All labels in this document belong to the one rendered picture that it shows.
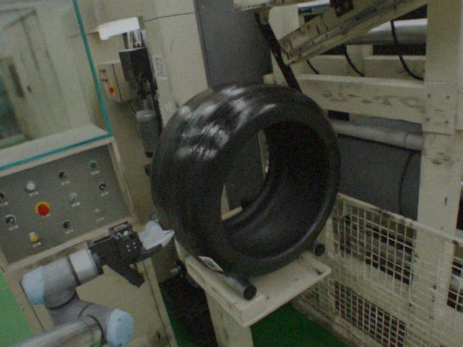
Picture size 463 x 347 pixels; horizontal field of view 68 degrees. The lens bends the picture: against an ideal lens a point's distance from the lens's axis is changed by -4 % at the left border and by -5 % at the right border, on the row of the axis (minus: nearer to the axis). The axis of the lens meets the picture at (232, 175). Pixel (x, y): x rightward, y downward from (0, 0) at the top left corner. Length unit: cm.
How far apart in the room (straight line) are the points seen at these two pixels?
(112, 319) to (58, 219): 79
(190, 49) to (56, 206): 80
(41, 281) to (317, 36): 99
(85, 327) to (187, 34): 86
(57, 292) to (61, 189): 69
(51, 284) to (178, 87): 67
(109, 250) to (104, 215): 70
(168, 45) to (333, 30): 49
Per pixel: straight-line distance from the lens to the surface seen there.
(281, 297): 118
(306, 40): 122
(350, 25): 109
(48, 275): 89
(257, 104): 88
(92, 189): 155
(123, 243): 89
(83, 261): 89
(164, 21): 116
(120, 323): 84
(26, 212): 154
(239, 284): 108
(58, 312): 93
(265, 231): 128
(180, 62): 118
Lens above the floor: 161
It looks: 23 degrees down
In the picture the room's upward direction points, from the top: 9 degrees counter-clockwise
